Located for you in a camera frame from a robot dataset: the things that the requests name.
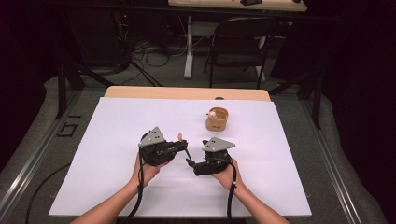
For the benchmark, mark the black metal stand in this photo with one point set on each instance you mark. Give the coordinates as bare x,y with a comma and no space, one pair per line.
61,90
317,99

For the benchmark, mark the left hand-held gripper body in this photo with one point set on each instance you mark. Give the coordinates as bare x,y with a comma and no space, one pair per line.
154,140

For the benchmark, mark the person's right hand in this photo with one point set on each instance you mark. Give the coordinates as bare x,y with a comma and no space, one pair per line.
225,178

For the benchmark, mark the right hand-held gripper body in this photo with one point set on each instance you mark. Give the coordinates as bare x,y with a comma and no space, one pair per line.
218,144

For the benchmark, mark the white board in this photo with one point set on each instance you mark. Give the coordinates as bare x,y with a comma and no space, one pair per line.
109,140

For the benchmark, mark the black folding chair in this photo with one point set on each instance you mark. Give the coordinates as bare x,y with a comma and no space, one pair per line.
246,31

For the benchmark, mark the tan brush holder cup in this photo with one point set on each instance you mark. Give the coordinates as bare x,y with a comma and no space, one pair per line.
216,123

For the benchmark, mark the beige table with white legs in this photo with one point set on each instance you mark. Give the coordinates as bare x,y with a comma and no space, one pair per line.
218,4

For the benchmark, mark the light wooden table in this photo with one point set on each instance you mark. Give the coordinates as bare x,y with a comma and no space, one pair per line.
186,93

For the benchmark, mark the beige-headed brush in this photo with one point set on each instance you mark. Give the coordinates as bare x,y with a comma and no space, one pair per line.
212,115

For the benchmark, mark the person's left hand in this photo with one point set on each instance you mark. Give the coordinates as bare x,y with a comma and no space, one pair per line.
148,174

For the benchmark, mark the aluminium rail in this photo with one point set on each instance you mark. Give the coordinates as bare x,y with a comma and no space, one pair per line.
40,152
330,155

